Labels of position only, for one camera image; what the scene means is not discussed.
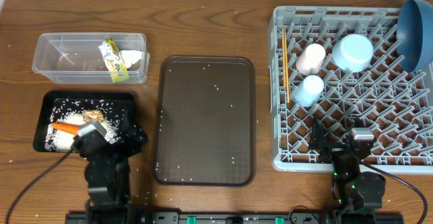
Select grey plastic dishwasher rack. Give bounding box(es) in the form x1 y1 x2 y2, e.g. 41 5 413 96
267 6 432 175

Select white rice pile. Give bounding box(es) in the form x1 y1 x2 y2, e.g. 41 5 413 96
43 99 126 152

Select wooden chopstick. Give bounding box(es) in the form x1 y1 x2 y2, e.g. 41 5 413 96
281 24 287 90
284 25 290 104

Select light blue small bowl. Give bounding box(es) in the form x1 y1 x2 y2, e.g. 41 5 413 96
332 34 373 72

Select black waste tray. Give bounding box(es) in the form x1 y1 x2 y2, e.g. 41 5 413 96
33 91 135 152

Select white napkin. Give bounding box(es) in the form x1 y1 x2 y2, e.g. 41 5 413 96
120 50 142 69

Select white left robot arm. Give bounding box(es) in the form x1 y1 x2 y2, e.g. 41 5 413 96
71 115 147 223

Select pink cup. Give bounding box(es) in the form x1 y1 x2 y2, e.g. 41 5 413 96
296 43 326 76

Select silver foil wrapper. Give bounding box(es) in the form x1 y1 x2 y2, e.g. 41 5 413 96
98 39 129 83

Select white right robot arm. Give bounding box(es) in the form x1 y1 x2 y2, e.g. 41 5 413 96
309 118 386 223

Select dark blue plate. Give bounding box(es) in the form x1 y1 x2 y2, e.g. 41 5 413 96
396 0 432 72

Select brown food scraps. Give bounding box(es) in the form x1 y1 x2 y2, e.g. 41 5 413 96
82 110 105 122

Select light blue cup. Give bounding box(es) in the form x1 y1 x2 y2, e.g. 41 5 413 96
294 74 324 107

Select orange carrot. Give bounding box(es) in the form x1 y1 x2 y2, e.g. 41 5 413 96
51 122 80 136

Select dark brown serving tray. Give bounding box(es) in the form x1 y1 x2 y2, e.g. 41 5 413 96
152 56 255 187

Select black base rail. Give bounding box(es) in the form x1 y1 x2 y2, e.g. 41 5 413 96
64 206 405 224

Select clear plastic bin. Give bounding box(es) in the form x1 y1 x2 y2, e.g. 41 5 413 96
32 32 150 84

